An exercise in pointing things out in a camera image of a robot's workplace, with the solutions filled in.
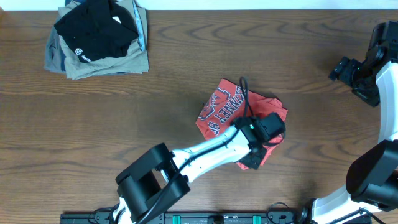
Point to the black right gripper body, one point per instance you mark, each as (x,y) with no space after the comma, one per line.
(345,69)

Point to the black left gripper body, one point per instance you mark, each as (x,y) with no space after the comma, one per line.
(255,158)

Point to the red soccer t-shirt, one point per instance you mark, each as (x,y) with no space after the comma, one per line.
(229,121)

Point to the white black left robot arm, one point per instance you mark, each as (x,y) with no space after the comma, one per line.
(160,177)

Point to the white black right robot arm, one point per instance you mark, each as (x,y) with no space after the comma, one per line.
(371,180)

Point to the khaki folded garment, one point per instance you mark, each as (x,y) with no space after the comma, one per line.
(135,61)

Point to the light blue folded garment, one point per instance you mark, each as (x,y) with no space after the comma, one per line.
(141,39)

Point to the black folded garment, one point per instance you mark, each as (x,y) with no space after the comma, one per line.
(97,29)

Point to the grey folded garment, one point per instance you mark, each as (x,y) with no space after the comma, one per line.
(54,58)

